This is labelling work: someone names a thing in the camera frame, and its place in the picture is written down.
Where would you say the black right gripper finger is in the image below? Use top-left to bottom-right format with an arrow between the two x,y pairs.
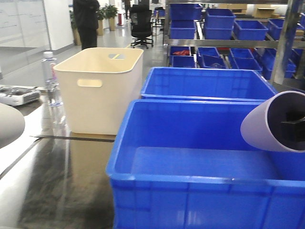
281,111 -> 305,142

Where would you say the lavender purple cup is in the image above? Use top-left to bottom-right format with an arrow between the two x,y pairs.
240,91 -> 305,153

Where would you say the cream white cup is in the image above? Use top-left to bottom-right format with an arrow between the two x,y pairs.
0,104 -> 25,148

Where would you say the far large blue bin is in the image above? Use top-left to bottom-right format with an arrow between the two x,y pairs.
141,67 -> 277,102

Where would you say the large blue bin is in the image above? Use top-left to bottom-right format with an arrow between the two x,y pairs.
106,99 -> 305,229
141,67 -> 277,102

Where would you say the near large blue bin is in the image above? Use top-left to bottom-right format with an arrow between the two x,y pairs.
106,99 -> 305,229

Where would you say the cream plastic storage bin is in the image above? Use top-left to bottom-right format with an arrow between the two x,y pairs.
54,47 -> 144,135

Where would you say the metal shelf with blue bins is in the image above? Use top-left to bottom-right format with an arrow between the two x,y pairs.
163,0 -> 305,84

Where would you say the black office chair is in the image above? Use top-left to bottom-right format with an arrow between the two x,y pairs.
130,5 -> 154,49

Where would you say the person in dark clothes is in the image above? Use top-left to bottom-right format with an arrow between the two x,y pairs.
73,0 -> 100,50

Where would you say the clear water bottle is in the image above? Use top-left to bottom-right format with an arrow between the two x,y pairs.
41,51 -> 63,107

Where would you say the white device on table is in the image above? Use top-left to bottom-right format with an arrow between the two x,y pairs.
0,86 -> 41,106

